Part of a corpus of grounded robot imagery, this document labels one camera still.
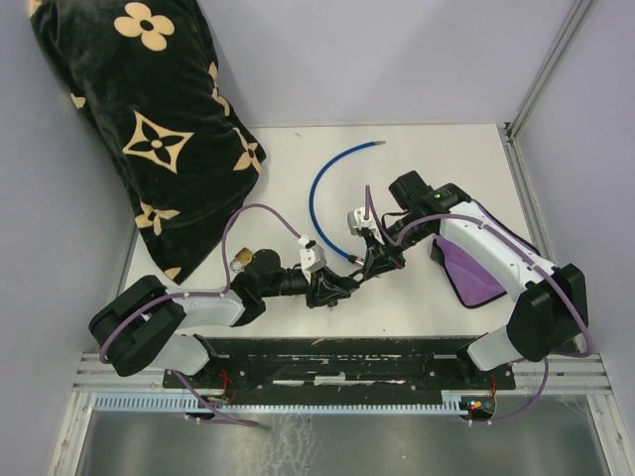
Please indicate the black floral plush pillow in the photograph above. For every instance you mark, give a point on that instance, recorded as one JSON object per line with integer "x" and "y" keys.
{"x": 144, "y": 75}

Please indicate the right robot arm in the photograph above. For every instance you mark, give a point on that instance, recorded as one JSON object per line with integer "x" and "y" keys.
{"x": 550, "y": 301}

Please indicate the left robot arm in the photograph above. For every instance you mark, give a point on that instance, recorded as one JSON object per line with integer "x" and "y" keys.
{"x": 144, "y": 327}

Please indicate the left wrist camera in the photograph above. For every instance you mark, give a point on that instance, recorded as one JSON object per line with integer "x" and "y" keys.
{"x": 312, "y": 256}

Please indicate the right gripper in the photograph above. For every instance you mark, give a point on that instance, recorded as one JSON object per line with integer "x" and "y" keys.
{"x": 381, "y": 259}

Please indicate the aluminium frame rail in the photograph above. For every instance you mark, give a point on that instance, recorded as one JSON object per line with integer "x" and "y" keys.
{"x": 566, "y": 35}

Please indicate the blue cable lock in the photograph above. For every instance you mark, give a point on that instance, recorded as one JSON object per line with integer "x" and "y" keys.
{"x": 337, "y": 188}

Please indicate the small brass padlock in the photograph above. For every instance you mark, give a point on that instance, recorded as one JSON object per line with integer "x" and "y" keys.
{"x": 241, "y": 259}

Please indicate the purple cloth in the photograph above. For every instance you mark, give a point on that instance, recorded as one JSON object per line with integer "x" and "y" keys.
{"x": 471, "y": 268}

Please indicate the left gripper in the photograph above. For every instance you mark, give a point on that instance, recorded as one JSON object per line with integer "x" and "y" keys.
{"x": 323, "y": 289}

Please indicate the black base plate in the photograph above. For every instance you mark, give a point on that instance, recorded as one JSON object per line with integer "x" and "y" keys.
{"x": 343, "y": 371}

